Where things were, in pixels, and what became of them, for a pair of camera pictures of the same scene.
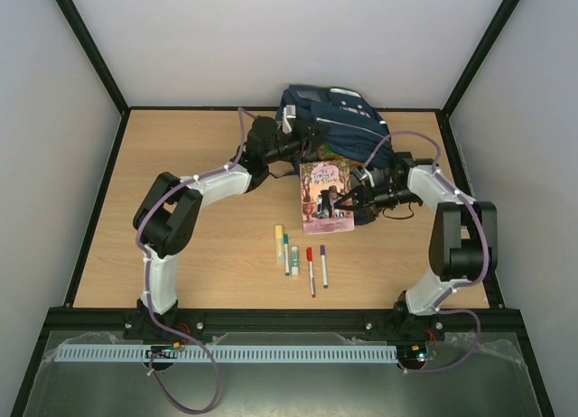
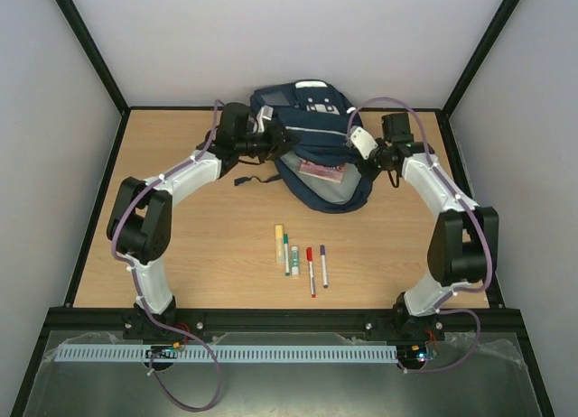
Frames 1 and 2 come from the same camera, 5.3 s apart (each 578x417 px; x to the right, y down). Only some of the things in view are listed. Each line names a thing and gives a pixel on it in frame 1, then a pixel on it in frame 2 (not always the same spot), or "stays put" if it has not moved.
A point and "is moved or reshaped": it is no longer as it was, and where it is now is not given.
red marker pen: x=309 y=253 stays put
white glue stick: x=294 y=260 stays put
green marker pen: x=285 y=237 stays put
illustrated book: x=321 y=183 is moved or reshaped
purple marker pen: x=323 y=267 stays put
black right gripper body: x=366 y=197 -> x=367 y=162
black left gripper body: x=299 y=141 -> x=266 y=147
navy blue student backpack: x=356 y=128 is moved or reshaped
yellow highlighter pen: x=279 y=244 stays put
